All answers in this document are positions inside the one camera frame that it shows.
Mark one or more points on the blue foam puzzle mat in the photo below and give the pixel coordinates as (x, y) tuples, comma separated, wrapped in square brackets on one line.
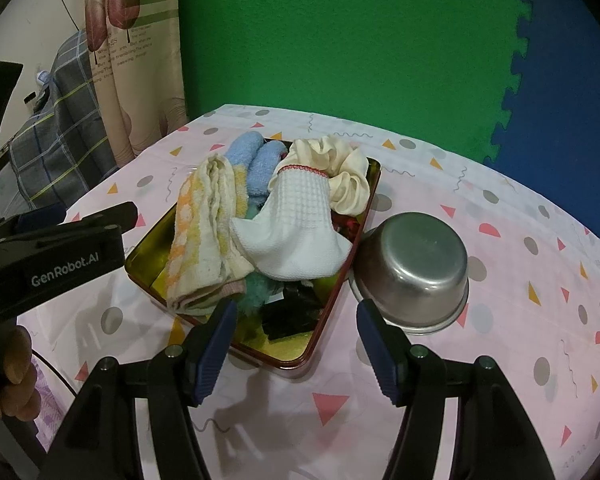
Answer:
[(565, 110)]

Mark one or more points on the cream scrunchie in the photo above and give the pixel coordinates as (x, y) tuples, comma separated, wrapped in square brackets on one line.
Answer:
[(340, 170)]

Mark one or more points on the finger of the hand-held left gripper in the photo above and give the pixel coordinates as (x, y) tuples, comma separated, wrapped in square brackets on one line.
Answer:
[(40, 217), (105, 215)]

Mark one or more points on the green foam puzzle mat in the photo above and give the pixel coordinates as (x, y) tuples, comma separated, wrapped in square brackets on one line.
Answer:
[(350, 45)]

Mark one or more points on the beige printed curtain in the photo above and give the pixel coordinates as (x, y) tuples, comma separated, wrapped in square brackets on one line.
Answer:
[(130, 60)]

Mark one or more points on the white waffle sock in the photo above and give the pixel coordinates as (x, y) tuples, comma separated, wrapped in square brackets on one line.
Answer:
[(295, 230)]

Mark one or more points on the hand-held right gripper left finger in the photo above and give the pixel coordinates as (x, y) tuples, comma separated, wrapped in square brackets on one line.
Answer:
[(215, 355)]

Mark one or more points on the small black object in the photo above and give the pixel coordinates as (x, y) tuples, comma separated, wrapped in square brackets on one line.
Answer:
[(295, 310)]

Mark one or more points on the orange patterned cream towel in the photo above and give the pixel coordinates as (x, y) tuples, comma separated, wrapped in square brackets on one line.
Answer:
[(200, 240)]

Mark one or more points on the steel bowl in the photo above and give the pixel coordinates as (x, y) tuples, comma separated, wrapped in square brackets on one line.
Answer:
[(415, 260)]

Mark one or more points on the teal fluffy sock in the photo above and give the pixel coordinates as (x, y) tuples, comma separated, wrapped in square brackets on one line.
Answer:
[(260, 295)]

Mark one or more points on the light blue fluffy sock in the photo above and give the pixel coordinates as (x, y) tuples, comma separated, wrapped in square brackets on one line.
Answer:
[(255, 160)]

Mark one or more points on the purple floral cloth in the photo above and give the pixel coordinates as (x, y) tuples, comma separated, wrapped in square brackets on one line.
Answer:
[(50, 410)]

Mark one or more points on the grey plaid cloth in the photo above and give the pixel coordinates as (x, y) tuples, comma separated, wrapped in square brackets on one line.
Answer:
[(55, 150)]

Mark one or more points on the pink patterned tablecloth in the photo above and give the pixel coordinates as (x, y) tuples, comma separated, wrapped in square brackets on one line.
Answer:
[(505, 285)]

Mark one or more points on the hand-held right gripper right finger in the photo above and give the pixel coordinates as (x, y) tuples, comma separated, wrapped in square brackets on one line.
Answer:
[(380, 355)]

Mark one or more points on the red and gold tin box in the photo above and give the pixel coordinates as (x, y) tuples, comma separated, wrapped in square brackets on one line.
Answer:
[(290, 350)]

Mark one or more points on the person's left hand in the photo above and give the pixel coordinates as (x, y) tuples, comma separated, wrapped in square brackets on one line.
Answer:
[(15, 370)]

